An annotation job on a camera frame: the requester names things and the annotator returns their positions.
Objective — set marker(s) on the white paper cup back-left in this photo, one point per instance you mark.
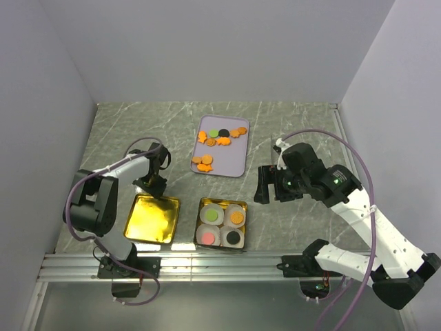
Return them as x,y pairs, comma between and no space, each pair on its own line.
212,206

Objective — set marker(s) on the orange flower cookie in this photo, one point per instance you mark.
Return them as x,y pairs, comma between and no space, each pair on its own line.
234,133

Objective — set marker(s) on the aluminium side rail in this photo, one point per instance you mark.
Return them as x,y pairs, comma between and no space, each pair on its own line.
353,157

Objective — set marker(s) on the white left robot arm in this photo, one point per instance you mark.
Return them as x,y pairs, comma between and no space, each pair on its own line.
91,206

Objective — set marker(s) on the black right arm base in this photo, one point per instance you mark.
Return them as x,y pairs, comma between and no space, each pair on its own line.
314,282

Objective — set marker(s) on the lilac serving tray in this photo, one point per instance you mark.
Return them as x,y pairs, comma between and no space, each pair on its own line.
228,161

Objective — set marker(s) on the orange fish cookie left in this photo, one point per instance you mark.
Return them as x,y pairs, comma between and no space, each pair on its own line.
202,137

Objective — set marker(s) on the white paper cup back-right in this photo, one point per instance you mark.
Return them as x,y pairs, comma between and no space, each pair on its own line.
231,208

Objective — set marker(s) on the green round cookie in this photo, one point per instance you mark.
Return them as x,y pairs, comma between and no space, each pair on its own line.
213,133
211,215

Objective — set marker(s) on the orange round waffle cookie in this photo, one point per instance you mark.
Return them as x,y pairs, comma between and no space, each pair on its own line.
236,217

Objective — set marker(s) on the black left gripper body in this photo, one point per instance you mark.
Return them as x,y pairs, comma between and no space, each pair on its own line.
154,183

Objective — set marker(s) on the white paper cup front-left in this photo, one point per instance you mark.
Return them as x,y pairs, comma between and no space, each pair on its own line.
203,228

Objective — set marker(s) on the white paper cup front-right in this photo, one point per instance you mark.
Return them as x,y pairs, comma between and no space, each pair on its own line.
223,233

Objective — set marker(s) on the pink round cookie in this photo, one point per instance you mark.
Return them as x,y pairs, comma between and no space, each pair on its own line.
208,238

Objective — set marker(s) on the orange fish cookie front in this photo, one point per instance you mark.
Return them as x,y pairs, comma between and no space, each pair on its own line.
204,167

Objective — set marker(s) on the black round cookie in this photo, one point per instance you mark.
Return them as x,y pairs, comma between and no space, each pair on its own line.
233,238
223,133

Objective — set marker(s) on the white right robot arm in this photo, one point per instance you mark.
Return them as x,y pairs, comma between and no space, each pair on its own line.
399,269

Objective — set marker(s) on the gold tin lid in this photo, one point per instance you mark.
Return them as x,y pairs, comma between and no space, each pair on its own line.
152,220

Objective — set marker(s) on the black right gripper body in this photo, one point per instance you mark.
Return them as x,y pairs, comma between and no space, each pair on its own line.
289,185

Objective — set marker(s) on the aluminium mounting rail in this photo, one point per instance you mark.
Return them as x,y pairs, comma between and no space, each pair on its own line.
175,266

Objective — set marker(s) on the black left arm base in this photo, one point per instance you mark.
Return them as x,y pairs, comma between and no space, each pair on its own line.
127,281

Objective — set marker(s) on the orange ridged round cookie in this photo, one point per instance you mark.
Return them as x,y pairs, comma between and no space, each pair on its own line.
207,159

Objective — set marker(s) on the orange spiral cookie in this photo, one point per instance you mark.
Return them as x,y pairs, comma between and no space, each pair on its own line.
210,142

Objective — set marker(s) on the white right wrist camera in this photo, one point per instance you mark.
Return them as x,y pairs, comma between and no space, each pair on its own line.
281,147

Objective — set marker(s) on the orange fish cookie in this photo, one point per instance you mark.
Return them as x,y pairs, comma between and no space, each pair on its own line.
223,141
202,137
204,167

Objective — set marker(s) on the orange fish cookie middle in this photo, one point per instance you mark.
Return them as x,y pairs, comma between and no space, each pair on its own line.
223,141

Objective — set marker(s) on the gold cookie tin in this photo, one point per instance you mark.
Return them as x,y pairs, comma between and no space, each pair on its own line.
221,224

